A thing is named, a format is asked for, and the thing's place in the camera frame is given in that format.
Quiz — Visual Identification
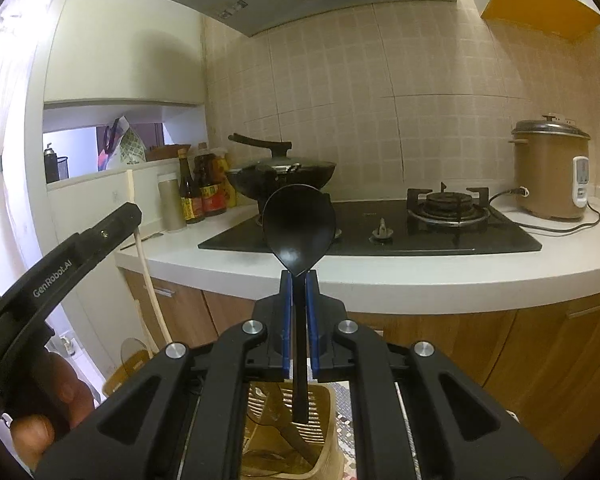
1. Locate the black plastic spoon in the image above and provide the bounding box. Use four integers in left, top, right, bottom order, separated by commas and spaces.
262, 184, 336, 424

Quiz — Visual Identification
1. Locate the wooden chopstick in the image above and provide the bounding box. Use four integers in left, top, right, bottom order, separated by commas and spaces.
125, 169, 173, 346

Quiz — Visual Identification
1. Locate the left hand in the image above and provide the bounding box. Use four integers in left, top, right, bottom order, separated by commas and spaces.
10, 351, 95, 471

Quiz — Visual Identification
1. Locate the striped woven table mat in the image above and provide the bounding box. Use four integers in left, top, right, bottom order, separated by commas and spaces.
330, 382, 358, 479

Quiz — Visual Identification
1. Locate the beige plastic utensil basket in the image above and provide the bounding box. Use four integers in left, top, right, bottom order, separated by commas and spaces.
240, 382, 344, 479

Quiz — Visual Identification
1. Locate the red label sauce bottle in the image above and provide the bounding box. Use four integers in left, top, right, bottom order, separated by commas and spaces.
195, 142, 226, 217

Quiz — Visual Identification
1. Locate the black wok with lid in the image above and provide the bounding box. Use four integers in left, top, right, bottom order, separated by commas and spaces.
225, 133, 336, 204

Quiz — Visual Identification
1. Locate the black gas stove top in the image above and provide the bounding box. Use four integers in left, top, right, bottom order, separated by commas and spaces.
199, 184, 542, 257

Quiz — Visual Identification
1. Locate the dark soy sauce bottle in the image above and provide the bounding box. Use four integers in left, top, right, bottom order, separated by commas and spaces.
178, 148, 204, 224

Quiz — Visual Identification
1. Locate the brown rice cooker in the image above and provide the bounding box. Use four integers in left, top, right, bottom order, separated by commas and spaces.
509, 115, 591, 221

